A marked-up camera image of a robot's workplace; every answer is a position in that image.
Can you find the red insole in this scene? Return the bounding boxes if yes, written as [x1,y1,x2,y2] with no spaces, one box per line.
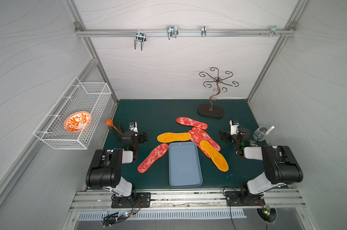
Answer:
[176,117,208,130]
[192,127,221,151]
[137,143,169,173]

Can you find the yellow insole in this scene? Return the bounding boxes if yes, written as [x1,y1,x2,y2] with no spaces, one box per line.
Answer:
[200,140,229,172]
[157,132,191,143]

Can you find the blue plastic storage tray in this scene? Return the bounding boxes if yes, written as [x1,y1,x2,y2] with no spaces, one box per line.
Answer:
[168,142,203,188]

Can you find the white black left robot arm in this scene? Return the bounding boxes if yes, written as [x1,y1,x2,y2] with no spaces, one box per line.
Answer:
[85,130,148,197]

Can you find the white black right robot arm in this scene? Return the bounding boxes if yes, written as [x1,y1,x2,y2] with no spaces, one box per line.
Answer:
[220,125,304,197]

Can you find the clear measuring cup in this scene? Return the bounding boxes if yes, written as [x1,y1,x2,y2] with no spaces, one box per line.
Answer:
[253,126,275,141]

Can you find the bronze scroll jewelry stand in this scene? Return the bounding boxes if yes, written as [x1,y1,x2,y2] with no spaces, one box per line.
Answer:
[197,67,240,118]

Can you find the red insole under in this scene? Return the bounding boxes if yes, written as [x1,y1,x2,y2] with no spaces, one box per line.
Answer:
[188,130,210,158]

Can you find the red insole top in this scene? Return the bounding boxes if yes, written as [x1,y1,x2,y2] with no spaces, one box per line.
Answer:
[176,117,208,130]

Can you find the orange patterned bowl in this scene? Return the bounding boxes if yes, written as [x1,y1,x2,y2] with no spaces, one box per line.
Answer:
[63,111,92,133]

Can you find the white vent strip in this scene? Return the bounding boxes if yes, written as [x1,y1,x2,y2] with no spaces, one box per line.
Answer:
[78,209,247,222]

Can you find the metal hook left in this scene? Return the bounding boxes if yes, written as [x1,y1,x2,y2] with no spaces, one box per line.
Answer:
[134,31,147,51]

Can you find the metal hook small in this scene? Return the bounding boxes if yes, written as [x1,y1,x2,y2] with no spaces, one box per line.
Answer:
[201,25,207,37]

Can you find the metal hook middle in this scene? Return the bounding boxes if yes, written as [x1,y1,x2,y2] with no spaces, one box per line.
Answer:
[166,25,178,40]

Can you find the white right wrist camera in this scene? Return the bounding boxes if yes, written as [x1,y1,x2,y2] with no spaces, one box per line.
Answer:
[230,120,240,136]

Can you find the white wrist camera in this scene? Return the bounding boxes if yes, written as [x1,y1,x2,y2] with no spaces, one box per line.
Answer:
[230,120,240,136]
[129,122,138,133]

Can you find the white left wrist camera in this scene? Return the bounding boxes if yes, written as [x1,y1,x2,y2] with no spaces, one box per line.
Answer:
[129,122,138,133]

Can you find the white wire basket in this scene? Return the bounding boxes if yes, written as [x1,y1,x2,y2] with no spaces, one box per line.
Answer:
[33,77,111,150]

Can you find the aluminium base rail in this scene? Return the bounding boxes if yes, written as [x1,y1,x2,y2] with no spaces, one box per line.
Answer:
[70,188,307,211]

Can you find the metal bracket right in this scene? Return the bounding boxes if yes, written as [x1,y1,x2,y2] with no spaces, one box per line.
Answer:
[260,26,285,37]

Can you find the aluminium top rail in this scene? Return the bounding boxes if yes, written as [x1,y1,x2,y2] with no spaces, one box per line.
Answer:
[76,28,297,38]

